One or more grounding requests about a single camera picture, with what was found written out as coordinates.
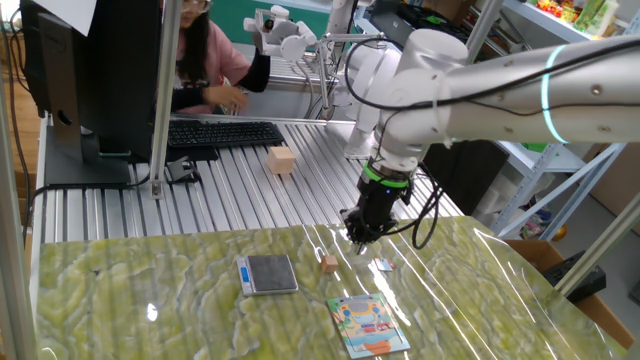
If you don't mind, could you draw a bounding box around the black power adapter box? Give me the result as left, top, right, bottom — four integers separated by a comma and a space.
542, 249, 607, 304

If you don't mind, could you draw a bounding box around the grey metal case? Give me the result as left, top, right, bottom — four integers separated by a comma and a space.
369, 9, 426, 37

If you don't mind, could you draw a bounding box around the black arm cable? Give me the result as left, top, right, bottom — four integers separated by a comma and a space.
343, 37, 640, 251

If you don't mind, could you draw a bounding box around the black keyboard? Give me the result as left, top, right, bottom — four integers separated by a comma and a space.
167, 119, 286, 149

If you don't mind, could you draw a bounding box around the large wooden block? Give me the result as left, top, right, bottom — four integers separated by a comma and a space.
266, 145, 297, 176

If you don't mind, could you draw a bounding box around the person in pink shirt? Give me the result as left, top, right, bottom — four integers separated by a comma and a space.
169, 0, 272, 115

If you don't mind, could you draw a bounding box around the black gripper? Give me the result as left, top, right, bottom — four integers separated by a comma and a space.
340, 179, 414, 254

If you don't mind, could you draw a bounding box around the black computer case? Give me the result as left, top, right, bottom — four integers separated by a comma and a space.
422, 139, 510, 217

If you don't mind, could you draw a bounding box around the white paper sheet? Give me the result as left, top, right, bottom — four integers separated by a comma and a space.
30, 0, 99, 37

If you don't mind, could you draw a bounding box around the silver digital pocket scale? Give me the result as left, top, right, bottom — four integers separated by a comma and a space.
236, 253, 300, 297

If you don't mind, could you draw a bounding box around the white metal shelf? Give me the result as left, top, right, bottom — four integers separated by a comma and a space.
469, 0, 640, 241

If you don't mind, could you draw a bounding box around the cartoon bus puzzle board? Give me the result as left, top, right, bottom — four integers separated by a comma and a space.
326, 292, 412, 360

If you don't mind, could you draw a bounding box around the black plastic crate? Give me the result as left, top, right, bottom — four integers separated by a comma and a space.
397, 2, 474, 37

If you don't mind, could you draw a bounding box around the white handheld controller device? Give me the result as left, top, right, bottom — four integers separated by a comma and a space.
243, 4, 319, 62

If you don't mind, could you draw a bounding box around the black computer monitor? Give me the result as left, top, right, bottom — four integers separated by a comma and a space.
19, 0, 161, 190

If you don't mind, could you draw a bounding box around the green marble pattern mat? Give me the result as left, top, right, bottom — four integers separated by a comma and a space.
32, 214, 626, 360

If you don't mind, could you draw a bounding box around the brown cardboard box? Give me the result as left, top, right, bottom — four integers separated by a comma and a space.
504, 238, 636, 350

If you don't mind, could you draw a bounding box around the black phone stand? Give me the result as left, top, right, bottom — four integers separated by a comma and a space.
164, 155, 202, 185

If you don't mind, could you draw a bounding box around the black monitor cable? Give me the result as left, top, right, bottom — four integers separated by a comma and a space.
22, 172, 152, 246

